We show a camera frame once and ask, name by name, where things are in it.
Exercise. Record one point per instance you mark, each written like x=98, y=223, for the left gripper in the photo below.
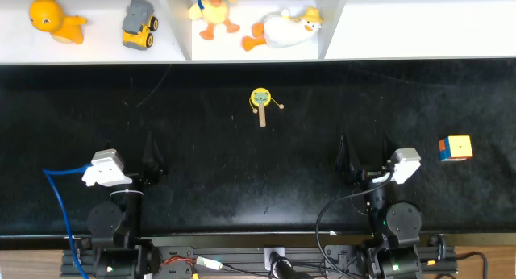
x=141, y=180

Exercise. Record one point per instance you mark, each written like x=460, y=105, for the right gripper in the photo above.
x=373, y=176

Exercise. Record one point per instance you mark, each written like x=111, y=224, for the many-coloured puzzle cube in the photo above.
x=457, y=147

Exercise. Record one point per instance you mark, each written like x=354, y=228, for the yellow rattle drum toy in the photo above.
x=261, y=98

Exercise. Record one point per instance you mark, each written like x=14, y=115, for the grey and yellow toy truck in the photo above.
x=139, y=25

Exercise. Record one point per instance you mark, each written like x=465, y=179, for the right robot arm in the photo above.
x=399, y=222

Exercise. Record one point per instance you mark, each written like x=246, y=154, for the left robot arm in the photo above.
x=106, y=222

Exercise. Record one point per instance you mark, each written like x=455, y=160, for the white shelf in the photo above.
x=403, y=29

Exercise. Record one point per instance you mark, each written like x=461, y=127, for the white plush duck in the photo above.
x=284, y=29

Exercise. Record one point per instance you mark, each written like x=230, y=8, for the yellow rubber duck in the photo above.
x=48, y=15

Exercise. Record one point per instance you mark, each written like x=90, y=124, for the yellow plush duck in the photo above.
x=215, y=12

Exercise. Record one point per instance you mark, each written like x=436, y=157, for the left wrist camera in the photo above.
x=105, y=168

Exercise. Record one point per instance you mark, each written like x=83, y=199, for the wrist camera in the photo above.
x=405, y=164
x=105, y=168

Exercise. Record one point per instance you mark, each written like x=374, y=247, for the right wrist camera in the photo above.
x=405, y=164

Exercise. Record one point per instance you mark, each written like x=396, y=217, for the mounting rail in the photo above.
x=242, y=263

